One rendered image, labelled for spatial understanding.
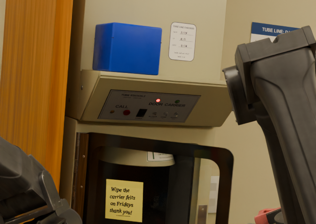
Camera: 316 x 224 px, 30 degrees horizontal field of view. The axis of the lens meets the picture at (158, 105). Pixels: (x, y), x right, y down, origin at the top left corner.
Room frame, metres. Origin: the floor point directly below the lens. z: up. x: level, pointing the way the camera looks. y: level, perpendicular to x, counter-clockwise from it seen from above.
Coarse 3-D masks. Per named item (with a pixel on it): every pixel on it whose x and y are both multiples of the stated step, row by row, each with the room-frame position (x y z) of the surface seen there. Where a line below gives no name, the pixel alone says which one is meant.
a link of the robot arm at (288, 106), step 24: (240, 48) 0.60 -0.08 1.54; (264, 48) 0.59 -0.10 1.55; (288, 48) 0.59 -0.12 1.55; (312, 48) 0.59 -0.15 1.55; (240, 72) 0.66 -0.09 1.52; (264, 72) 0.58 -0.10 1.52; (288, 72) 0.58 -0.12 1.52; (312, 72) 0.58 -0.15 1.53; (264, 96) 0.59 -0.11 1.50; (288, 96) 0.57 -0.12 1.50; (312, 96) 0.57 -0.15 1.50; (288, 120) 0.56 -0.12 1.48; (312, 120) 0.55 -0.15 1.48; (288, 144) 0.55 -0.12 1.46; (312, 144) 0.54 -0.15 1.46; (288, 168) 0.57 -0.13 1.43; (312, 168) 0.53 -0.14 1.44; (312, 192) 0.53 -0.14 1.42; (312, 216) 0.52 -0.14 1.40
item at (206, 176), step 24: (96, 144) 1.14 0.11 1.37; (120, 144) 1.12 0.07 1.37; (144, 144) 1.11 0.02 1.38; (168, 144) 1.09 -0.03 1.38; (192, 144) 1.08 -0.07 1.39; (96, 168) 1.14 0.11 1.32; (120, 168) 1.12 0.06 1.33; (144, 168) 1.10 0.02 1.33; (168, 168) 1.09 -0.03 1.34; (192, 168) 1.07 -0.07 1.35; (216, 168) 1.06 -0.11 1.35; (96, 192) 1.13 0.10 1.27; (144, 192) 1.10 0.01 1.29; (168, 192) 1.09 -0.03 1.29; (192, 192) 1.07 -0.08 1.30; (216, 192) 1.06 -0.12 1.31; (96, 216) 1.13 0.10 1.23; (144, 216) 1.10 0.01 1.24; (168, 216) 1.09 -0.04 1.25; (192, 216) 1.07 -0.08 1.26; (216, 216) 1.06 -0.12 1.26
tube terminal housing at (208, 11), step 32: (96, 0) 1.17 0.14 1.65; (128, 0) 1.20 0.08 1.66; (160, 0) 1.23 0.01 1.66; (192, 0) 1.26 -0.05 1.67; (224, 0) 1.29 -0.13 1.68; (160, 64) 1.23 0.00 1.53; (192, 64) 1.26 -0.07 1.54; (64, 128) 1.23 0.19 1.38; (96, 128) 1.18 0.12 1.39; (128, 128) 1.21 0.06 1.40; (160, 128) 1.24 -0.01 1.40; (192, 128) 1.27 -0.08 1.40; (64, 160) 1.21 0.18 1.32; (64, 192) 1.19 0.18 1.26
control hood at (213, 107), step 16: (80, 80) 1.15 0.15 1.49; (96, 80) 1.07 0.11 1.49; (112, 80) 1.07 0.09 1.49; (128, 80) 1.08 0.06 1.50; (144, 80) 1.09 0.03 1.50; (160, 80) 1.11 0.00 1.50; (176, 80) 1.12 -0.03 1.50; (192, 80) 1.13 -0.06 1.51; (208, 80) 1.15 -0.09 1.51; (80, 96) 1.14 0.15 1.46; (96, 96) 1.09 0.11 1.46; (208, 96) 1.18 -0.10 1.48; (224, 96) 1.19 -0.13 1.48; (80, 112) 1.14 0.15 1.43; (96, 112) 1.13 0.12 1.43; (192, 112) 1.21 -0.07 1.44; (208, 112) 1.22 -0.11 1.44; (224, 112) 1.23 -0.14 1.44
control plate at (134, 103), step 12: (108, 96) 1.10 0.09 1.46; (120, 96) 1.11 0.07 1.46; (132, 96) 1.12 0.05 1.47; (144, 96) 1.13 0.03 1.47; (156, 96) 1.14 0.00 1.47; (168, 96) 1.15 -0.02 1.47; (180, 96) 1.15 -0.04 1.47; (192, 96) 1.16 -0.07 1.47; (108, 108) 1.13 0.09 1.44; (120, 108) 1.14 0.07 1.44; (132, 108) 1.14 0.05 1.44; (144, 108) 1.15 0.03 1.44; (156, 108) 1.16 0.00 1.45; (168, 108) 1.17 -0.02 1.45; (180, 108) 1.18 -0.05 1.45; (192, 108) 1.19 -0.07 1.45; (144, 120) 1.18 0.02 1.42; (156, 120) 1.19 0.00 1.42; (168, 120) 1.20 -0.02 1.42; (180, 120) 1.21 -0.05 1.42
